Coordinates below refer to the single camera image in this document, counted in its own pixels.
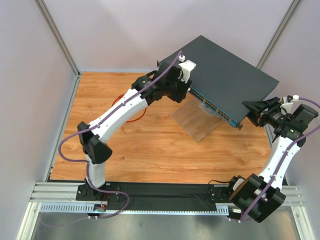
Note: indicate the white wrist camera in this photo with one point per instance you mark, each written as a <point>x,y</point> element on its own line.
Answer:
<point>287,102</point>
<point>187,66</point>

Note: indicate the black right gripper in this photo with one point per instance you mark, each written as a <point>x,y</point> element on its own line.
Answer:
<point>260,115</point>

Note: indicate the wooden switch stand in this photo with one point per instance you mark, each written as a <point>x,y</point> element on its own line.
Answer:
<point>196,119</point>

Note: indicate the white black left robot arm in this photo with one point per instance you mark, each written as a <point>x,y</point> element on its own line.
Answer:
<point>95,135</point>

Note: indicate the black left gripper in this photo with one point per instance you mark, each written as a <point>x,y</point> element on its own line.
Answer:
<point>180,88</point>

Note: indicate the right aluminium frame post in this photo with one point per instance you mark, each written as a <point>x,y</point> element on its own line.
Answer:
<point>279,32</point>

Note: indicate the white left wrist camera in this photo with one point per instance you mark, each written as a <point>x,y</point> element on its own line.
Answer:
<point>187,66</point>

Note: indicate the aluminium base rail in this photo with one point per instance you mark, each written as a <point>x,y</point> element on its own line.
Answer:
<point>58,197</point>

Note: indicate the left aluminium frame post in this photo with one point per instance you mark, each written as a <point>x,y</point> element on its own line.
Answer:
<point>44,10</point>

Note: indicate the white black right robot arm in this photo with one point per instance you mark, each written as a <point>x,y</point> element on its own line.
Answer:
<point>259,195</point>

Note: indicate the aluminium frame post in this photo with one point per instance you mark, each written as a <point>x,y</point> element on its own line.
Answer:
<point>44,10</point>
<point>279,32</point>

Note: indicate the dark blue network switch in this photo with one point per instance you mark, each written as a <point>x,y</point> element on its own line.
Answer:
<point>224,81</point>

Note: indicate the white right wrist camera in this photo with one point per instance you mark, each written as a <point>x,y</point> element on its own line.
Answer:
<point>287,102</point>

